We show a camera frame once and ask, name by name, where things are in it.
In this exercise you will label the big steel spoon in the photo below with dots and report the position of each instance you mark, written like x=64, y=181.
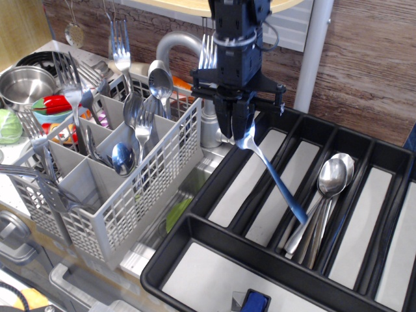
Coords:
x=247, y=142

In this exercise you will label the grey metal pole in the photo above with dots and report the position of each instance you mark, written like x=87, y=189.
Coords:
x=317, y=31

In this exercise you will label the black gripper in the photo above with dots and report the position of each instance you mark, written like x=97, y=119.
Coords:
x=239, y=27

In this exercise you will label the grey toy faucet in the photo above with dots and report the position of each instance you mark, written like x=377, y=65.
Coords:
x=207, y=83

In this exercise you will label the steel pot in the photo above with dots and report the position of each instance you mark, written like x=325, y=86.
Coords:
x=21, y=86

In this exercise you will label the grey plastic cutlery basket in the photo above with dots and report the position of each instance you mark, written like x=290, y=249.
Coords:
x=123, y=207

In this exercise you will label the steel spoon rear right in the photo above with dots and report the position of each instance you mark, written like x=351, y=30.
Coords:
x=161, y=85

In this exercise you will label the steel fork lying front left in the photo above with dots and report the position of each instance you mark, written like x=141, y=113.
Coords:
x=59, y=200

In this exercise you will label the black stove burner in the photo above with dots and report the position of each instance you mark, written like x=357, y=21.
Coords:
x=43, y=60

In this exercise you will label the hanging strainer ladle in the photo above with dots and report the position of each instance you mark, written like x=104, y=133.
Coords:
x=73, y=32

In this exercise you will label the green toy in sink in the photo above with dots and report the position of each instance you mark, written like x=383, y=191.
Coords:
x=175, y=213

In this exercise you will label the steel fork centre compartment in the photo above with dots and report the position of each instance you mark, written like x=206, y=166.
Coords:
x=144, y=125

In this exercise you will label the steel fork far left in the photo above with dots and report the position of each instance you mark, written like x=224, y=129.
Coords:
x=38, y=140

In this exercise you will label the blue object bottom edge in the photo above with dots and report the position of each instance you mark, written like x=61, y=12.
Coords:
x=250, y=301

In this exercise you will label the orange toy carrot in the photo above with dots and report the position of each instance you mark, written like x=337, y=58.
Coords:
x=179, y=83

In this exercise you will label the steel fork left tall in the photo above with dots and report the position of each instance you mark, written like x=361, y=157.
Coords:
x=72, y=90

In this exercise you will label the green toy cabbage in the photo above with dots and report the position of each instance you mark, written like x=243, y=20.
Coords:
x=11, y=128

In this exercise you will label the tall steel fork rear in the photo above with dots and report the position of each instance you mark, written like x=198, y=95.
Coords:
x=121, y=51

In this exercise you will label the steel fork by faucet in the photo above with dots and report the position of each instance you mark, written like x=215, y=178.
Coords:
x=208, y=53

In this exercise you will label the steel spoon front centre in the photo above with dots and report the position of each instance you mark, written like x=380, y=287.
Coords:
x=123, y=159

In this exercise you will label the small dark spoon in basket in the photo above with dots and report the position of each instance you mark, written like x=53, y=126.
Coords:
x=87, y=102

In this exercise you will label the red toy pepper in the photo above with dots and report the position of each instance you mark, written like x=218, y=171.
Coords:
x=51, y=105

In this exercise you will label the top steel spoon in tray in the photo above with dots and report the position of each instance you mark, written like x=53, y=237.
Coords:
x=331, y=181

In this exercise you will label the yellow toy bottom left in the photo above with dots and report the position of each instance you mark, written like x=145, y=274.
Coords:
x=34, y=298

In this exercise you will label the black cutlery tray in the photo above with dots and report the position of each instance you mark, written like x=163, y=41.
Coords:
x=231, y=238

